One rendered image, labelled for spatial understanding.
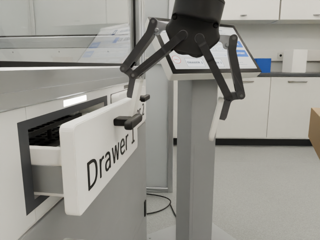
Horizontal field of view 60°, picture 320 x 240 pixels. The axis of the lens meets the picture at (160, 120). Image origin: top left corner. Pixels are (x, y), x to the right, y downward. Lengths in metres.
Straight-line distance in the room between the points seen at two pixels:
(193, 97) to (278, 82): 2.37
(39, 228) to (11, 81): 0.19
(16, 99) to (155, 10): 1.82
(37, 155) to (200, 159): 1.10
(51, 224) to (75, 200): 0.10
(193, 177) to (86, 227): 0.92
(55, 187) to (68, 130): 0.08
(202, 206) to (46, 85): 1.23
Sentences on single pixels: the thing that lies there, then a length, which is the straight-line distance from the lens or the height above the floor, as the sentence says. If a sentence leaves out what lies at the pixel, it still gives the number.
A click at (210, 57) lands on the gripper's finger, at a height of 1.00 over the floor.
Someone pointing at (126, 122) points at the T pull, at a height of 0.91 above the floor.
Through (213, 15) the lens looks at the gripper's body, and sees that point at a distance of 0.43.
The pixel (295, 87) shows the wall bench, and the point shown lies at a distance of 3.67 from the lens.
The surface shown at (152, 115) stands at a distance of 2.10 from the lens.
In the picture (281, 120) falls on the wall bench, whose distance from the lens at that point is 3.67.
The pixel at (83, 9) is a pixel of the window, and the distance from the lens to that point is 0.56.
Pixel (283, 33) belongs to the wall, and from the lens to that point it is 4.36.
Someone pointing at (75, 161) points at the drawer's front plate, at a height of 0.89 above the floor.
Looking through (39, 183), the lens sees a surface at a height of 0.85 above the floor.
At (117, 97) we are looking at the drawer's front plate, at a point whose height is 0.92.
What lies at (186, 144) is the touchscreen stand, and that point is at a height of 0.61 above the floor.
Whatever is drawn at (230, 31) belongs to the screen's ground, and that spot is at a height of 1.16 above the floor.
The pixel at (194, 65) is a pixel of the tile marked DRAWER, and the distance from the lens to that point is 1.18.
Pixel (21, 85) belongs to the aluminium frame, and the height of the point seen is 0.97.
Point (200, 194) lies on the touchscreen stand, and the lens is 1.48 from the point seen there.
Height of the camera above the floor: 0.99
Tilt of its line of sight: 11 degrees down
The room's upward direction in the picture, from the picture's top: straight up
